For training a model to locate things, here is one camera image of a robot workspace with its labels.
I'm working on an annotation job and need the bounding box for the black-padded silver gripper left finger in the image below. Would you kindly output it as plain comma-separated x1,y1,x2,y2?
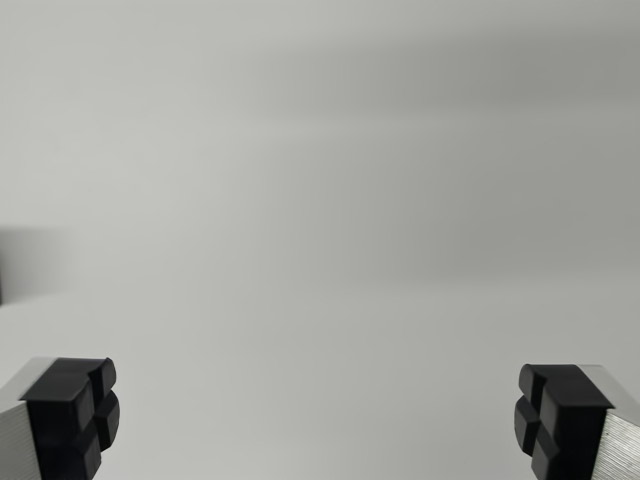
0,356,122,480

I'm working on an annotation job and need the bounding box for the black-padded silver gripper right finger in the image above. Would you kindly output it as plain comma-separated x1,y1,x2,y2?
512,362,640,480

